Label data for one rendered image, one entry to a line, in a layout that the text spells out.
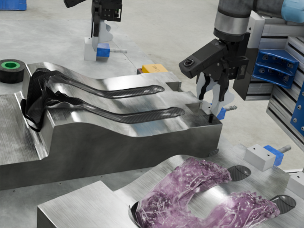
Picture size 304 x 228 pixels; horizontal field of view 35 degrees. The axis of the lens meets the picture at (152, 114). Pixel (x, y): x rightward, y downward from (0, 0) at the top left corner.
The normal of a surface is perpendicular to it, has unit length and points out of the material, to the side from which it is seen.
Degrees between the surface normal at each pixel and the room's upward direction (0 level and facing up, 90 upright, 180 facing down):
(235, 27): 90
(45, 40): 0
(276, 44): 90
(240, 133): 0
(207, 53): 31
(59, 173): 90
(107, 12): 90
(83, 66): 0
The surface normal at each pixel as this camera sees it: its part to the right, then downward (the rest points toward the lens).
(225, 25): -0.46, 0.40
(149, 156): 0.40, 0.50
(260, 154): 0.14, -0.86
